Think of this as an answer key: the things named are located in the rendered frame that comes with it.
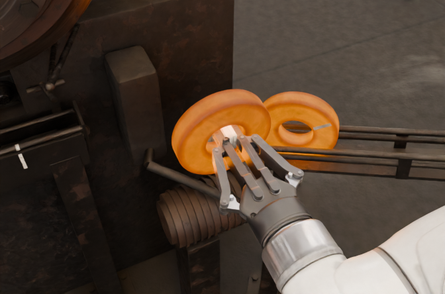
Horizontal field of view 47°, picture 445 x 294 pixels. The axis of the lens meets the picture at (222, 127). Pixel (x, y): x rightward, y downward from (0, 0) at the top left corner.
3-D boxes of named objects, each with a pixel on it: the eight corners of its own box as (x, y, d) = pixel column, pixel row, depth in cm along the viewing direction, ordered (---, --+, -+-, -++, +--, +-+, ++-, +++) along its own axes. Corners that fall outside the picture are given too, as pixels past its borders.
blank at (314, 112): (282, 155, 105) (279, 167, 103) (242, 104, 97) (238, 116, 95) (353, 138, 97) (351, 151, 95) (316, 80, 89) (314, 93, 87)
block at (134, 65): (118, 135, 114) (100, 49, 97) (152, 124, 117) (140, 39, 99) (133, 169, 108) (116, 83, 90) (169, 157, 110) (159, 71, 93)
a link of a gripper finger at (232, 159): (263, 210, 70) (254, 214, 69) (227, 152, 76) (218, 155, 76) (266, 194, 67) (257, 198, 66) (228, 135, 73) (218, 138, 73)
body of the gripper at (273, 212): (257, 263, 67) (227, 207, 72) (313, 239, 69) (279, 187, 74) (262, 234, 61) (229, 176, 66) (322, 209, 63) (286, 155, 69)
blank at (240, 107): (162, 111, 72) (171, 128, 70) (261, 73, 75) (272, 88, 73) (178, 172, 84) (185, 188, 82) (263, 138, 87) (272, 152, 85)
